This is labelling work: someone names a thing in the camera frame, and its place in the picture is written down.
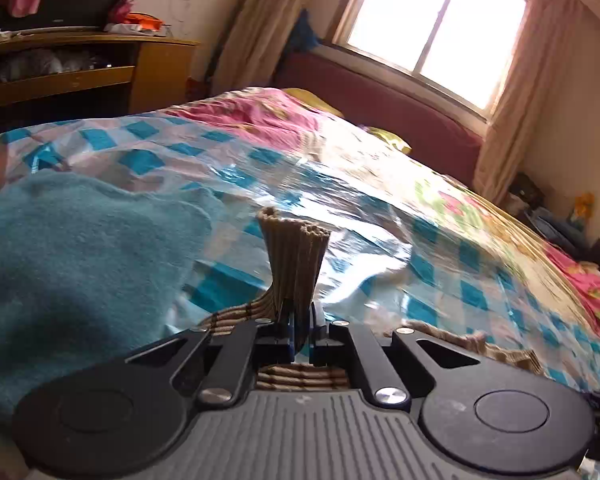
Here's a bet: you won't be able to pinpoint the beige brown striped knit sweater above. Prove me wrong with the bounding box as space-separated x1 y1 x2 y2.
200 207 545 392

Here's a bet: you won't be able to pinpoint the folded dark blue clothes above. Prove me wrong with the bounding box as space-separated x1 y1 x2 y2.
522 207 588 260

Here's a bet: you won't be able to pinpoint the blue checkered plastic sheet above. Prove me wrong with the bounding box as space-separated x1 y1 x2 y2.
0 112 600 390

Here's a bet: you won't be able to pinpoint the teal fleece blanket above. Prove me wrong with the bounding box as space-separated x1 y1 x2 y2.
0 170 224 426

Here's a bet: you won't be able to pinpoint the maroon padded headboard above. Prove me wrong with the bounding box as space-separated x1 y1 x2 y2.
272 52 482 186

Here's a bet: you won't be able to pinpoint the pink floral bed cover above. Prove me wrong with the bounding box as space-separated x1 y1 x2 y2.
167 87 600 336

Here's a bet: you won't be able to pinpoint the dark brown handbag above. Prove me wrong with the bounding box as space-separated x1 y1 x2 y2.
508 172 545 209

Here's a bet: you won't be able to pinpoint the yellow pillow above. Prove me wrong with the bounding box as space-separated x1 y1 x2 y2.
284 88 412 155

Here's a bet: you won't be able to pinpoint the bright window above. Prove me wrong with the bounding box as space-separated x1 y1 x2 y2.
334 0 528 118

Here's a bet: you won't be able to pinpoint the beige left curtain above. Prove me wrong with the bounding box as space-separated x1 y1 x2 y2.
211 0 308 94

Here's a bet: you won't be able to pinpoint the beige curtain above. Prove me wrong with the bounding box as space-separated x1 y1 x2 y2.
472 0 584 204
211 0 308 94

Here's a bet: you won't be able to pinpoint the orange item on cabinet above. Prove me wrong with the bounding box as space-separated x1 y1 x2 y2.
105 13 172 38

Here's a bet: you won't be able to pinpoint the wooden side cabinet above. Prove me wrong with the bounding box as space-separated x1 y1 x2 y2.
0 28 199 133

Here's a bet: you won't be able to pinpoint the beige right curtain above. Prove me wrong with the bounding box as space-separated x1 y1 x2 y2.
472 0 584 204

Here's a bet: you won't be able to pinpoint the yellow flower wall sticker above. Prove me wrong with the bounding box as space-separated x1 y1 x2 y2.
569 192 595 230

